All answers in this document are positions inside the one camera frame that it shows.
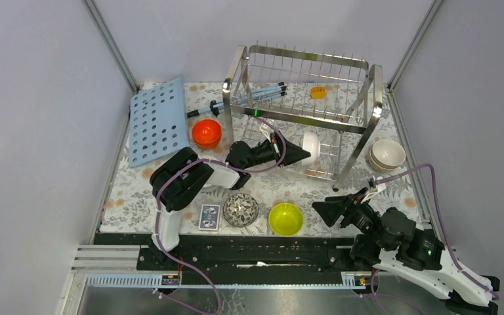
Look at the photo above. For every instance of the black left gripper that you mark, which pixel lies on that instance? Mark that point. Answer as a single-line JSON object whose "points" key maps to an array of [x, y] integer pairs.
{"points": [[293, 153]]}

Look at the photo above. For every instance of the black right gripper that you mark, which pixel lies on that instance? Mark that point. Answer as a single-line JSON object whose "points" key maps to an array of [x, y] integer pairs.
{"points": [[332, 207]]}

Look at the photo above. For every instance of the white ceramic bowl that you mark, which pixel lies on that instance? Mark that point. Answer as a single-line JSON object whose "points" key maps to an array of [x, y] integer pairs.
{"points": [[311, 144]]}

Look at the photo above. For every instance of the yellow green bowl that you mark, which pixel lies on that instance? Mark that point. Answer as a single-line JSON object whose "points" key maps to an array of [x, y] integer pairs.
{"points": [[285, 219]]}

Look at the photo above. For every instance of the stainless steel dish rack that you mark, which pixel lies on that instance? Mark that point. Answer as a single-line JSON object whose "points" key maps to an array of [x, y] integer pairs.
{"points": [[344, 120]]}

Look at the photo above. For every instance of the beige floral bowl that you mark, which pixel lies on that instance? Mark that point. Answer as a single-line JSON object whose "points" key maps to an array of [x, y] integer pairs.
{"points": [[388, 154], [382, 169]]}

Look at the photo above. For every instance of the beige floral bowl front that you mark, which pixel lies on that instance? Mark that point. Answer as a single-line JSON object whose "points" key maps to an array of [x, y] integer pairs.
{"points": [[388, 154]]}

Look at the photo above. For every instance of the orange plastic bowl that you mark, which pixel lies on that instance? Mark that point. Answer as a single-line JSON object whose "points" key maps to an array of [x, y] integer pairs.
{"points": [[207, 133]]}

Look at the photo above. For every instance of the white ribbed bowl front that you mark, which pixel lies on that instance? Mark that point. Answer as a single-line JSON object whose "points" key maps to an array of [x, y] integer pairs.
{"points": [[208, 188]]}

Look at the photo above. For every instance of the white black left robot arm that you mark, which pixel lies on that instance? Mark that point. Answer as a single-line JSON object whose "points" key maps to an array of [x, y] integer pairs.
{"points": [[179, 180]]}

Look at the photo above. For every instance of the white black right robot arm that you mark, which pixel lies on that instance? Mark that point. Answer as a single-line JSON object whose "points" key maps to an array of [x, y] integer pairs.
{"points": [[393, 243]]}

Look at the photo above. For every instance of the floral patterned table mat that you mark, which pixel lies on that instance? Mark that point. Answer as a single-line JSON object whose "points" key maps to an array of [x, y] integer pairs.
{"points": [[131, 208]]}

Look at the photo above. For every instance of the small orange yellow cup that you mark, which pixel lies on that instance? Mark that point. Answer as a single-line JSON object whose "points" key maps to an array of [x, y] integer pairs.
{"points": [[318, 92]]}

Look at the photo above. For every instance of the blue playing card box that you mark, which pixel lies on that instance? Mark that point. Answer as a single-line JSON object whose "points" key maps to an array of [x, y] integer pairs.
{"points": [[209, 218]]}

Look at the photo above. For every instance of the light blue perforated panel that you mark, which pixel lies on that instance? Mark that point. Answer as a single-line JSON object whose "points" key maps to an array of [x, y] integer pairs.
{"points": [[157, 123]]}

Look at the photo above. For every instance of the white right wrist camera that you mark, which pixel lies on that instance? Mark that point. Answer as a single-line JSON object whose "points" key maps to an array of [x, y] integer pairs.
{"points": [[375, 186]]}

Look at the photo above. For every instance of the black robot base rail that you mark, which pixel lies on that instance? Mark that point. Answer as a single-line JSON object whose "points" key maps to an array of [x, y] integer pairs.
{"points": [[247, 260]]}

